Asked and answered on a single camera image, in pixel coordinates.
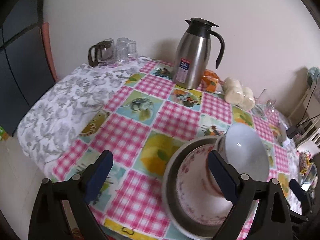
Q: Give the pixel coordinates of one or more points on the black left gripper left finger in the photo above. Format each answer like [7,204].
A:
[48,219]

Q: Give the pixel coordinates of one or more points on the floral white plate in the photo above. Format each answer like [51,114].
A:
[190,191]

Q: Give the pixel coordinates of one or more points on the white plastic chair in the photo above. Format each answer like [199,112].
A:
[306,116]

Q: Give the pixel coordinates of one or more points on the stainless steel thermos jug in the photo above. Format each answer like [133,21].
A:
[193,53]

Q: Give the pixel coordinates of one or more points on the clear glass mug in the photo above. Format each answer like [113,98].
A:
[264,105]

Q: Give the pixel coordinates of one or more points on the orange snack packet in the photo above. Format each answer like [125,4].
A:
[211,80]

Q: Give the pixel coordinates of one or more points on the round metal tray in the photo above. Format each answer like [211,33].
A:
[186,226]

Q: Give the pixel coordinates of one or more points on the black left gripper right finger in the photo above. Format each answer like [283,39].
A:
[272,218]

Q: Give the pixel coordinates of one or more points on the strawberry pattern bowl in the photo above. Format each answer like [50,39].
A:
[216,203]

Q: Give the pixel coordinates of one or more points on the grey floral tablecloth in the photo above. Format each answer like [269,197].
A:
[57,118]

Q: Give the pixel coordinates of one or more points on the small white bowl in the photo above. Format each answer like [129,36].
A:
[241,147]

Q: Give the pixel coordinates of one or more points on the drinking glass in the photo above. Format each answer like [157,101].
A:
[132,50]
[122,43]
[121,55]

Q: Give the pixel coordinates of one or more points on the wrapped white buns pack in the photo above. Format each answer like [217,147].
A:
[236,94]

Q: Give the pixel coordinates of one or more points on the black power adapter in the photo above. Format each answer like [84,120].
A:
[293,131]

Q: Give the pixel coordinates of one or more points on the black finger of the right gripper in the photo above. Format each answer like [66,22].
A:
[305,198]

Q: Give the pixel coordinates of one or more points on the pink checkered tablecloth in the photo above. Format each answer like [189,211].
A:
[143,125]

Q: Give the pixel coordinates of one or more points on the colourful candy pack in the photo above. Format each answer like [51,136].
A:
[304,161]

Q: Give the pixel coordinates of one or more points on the smartphone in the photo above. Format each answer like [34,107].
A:
[309,177]

